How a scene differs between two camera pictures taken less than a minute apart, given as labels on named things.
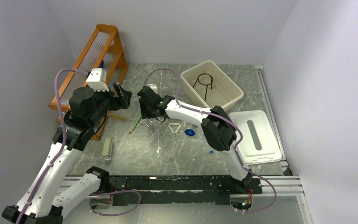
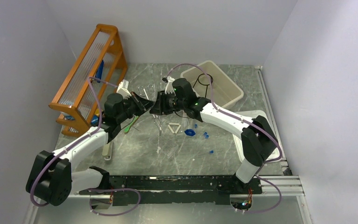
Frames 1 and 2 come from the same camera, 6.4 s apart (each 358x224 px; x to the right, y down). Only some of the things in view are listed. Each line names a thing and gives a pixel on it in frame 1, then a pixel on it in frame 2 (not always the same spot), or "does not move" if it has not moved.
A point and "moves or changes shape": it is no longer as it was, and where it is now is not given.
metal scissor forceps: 151,129 moves or changes shape
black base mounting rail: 178,190 does not move
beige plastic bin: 206,87 does not move
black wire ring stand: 206,85 does not move
